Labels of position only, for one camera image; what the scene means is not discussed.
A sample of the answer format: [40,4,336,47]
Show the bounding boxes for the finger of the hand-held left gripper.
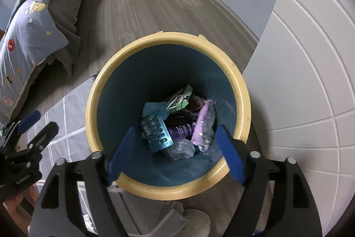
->
[0,111,41,149]
[26,122,59,153]

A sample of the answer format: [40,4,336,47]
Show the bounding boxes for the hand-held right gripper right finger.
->
[215,124,323,237]

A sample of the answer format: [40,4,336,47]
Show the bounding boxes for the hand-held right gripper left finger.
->
[29,126,136,237]

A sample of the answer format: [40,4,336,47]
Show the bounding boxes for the teal blister pack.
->
[140,112,174,153]

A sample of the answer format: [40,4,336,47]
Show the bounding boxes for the purple plastic packet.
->
[191,99,216,153]

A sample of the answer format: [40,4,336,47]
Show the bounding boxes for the clear plastic bag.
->
[162,138,196,161]

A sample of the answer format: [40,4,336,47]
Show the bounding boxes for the blue face mask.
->
[142,95,183,119]

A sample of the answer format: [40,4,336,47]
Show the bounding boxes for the purple spray bottle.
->
[168,123,199,141]

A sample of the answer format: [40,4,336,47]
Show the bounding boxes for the teal bin with yellow rim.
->
[85,31,252,201]

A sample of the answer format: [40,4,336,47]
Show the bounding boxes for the green cardboard box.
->
[164,85,194,113]

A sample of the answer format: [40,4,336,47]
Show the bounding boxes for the person's left hand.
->
[4,194,28,215]

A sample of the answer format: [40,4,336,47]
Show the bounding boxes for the grey checked mat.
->
[17,72,185,237]

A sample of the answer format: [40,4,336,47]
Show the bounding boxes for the blue printed blanket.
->
[0,0,93,126]

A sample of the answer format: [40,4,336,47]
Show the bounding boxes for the white panelled wardrobe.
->
[243,0,355,237]

